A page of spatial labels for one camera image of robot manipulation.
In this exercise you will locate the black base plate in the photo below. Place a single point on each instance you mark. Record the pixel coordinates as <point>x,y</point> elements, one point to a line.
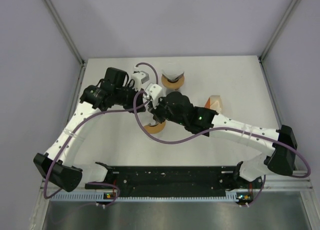
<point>176,181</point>

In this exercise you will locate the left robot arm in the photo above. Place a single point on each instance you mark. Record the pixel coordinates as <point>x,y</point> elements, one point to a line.
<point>56,165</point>

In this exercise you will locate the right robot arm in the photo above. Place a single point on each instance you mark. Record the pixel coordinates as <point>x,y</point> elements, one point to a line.
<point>273,144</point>

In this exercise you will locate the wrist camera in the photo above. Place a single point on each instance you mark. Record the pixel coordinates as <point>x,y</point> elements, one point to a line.
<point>138,78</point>
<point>153,93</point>

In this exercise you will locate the grey glass dripper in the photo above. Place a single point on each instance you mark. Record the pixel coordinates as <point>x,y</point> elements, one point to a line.
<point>172,76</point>

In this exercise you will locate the grey cable duct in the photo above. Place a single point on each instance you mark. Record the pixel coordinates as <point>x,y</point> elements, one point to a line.
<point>105,197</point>

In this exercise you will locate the aluminium frame rail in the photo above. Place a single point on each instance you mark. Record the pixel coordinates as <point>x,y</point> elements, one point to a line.
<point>271,181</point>

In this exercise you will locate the orange coffee filter box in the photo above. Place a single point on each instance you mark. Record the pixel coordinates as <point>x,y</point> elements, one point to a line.
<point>214,102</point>

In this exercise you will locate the grey glass carafe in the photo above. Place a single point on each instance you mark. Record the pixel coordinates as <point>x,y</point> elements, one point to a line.
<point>168,91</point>

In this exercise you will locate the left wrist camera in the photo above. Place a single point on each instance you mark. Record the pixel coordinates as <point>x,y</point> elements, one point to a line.
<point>138,78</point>

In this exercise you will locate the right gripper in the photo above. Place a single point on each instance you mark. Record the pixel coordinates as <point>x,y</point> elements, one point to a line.
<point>156,111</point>

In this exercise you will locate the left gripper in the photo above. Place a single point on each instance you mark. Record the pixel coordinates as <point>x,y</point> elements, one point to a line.
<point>135,92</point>

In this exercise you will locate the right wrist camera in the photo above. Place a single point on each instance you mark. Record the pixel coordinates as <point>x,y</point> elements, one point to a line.
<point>153,93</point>

